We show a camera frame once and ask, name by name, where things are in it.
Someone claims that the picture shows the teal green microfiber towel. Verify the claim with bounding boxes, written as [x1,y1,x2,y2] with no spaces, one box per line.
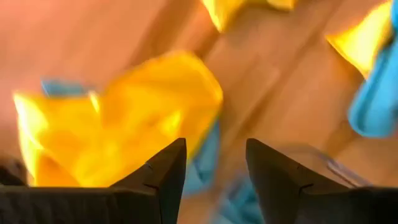
[214,175,267,224]

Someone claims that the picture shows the light blue microfiber towel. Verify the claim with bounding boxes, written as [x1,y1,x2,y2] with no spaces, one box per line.
[347,0,398,139]

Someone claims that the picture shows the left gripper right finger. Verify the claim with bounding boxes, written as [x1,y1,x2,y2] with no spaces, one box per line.
[245,138,398,224]

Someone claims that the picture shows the yellow microfiber towel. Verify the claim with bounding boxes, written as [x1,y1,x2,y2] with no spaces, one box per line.
[12,50,224,188]
[201,0,298,34]
[325,1,394,79]

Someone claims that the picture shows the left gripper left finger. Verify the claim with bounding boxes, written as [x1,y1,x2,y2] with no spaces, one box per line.
[0,138,187,224]

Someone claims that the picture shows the clear plastic basket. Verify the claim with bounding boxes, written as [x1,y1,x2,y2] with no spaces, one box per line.
[276,144,373,189]

